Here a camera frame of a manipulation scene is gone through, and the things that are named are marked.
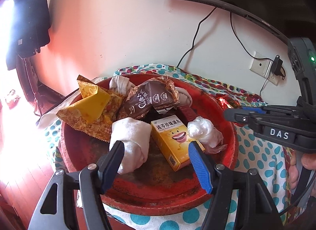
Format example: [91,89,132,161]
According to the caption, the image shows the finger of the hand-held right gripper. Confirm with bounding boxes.
[223,109,297,128]
[241,105,304,113]

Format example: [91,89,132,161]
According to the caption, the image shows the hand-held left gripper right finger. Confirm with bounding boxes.
[188,140,284,230]

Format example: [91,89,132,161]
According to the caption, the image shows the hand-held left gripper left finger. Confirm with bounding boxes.
[27,140,125,230]

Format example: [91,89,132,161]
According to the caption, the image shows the yellow cartoon medicine box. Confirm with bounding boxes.
[150,115,206,172]

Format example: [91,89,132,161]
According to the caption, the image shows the white plastic bag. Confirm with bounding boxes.
[187,117,228,155]

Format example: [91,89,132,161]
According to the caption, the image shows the large white sock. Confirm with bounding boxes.
[109,117,151,174]

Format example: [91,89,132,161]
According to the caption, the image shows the round red tray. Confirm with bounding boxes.
[60,73,239,217]

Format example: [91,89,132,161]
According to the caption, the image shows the dark red box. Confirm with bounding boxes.
[178,105,198,124]

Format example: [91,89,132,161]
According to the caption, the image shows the yellow snack packet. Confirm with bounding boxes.
[56,75,125,143]

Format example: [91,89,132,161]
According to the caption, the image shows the brown snack packet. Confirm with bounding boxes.
[117,77,179,120]

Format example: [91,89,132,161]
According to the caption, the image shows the small white sock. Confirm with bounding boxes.
[109,76,131,96]

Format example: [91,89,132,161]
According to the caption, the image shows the person's right hand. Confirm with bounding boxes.
[289,151,316,196]

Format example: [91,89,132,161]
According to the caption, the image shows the red foil candy wrapper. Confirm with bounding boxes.
[216,95,241,109]

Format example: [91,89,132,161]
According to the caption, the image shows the polka dot cloth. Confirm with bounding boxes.
[37,63,297,230]

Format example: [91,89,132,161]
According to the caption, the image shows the black power adapter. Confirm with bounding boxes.
[270,56,283,77]

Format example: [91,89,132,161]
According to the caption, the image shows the dark hanging clothing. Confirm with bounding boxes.
[6,0,51,70]

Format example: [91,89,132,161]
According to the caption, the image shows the black adapter output cable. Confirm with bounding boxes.
[259,76,270,97]

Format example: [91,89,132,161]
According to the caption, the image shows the white wall socket plate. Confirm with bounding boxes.
[249,51,271,77]
[268,72,285,86]

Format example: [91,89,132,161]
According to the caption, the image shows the black adapter input cable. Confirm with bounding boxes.
[229,12,277,61]

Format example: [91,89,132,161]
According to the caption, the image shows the thin black cable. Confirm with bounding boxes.
[176,8,218,68]

